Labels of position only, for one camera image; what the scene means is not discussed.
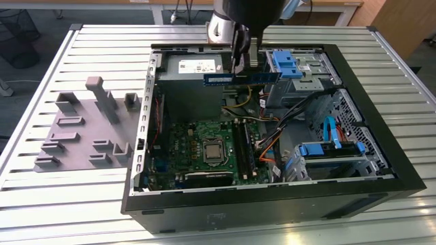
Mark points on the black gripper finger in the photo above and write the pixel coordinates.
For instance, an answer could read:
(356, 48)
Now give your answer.
(255, 51)
(243, 51)

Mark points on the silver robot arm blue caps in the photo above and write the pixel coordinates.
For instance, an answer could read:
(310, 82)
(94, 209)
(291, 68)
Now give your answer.
(219, 28)

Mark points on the black RAM slot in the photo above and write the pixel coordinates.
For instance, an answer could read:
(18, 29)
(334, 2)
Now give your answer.
(240, 148)

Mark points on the grey metal drive cage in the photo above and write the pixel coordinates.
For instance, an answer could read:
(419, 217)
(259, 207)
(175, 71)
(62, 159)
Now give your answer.
(307, 85)

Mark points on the grey power supply unit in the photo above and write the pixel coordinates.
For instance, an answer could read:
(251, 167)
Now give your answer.
(191, 97)

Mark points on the green motherboard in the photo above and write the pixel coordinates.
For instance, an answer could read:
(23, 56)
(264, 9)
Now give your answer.
(184, 132)

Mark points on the silver CPU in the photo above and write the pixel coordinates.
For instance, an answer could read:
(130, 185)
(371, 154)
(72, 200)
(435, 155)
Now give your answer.
(214, 150)

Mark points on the hard disk in blue carrier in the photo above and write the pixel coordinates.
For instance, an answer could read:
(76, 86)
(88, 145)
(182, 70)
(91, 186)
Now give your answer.
(315, 150)

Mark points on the metal CPU socket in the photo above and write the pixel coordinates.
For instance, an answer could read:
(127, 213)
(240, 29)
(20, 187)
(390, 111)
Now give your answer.
(214, 161)

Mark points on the wooden cabinet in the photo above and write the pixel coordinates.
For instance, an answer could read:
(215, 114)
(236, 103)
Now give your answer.
(406, 23)

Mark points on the metal disk bay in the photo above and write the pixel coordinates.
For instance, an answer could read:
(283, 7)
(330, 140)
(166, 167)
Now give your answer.
(338, 159)

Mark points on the black graphics card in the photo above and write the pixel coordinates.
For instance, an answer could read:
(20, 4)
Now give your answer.
(207, 180)

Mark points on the grey parts rack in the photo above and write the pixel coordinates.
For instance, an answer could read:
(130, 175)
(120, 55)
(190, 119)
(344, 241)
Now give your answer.
(86, 127)

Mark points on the black PC case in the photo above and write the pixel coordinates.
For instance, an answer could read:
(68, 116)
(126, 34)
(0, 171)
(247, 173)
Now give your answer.
(238, 206)

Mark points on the black mesh wastebasket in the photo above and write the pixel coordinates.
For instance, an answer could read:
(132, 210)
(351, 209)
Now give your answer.
(20, 38)

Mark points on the blue drive bay bracket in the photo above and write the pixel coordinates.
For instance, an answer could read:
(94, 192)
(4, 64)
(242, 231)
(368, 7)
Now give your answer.
(284, 63)

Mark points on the wooden desk white frame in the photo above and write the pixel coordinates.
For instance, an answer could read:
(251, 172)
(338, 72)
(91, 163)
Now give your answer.
(334, 3)

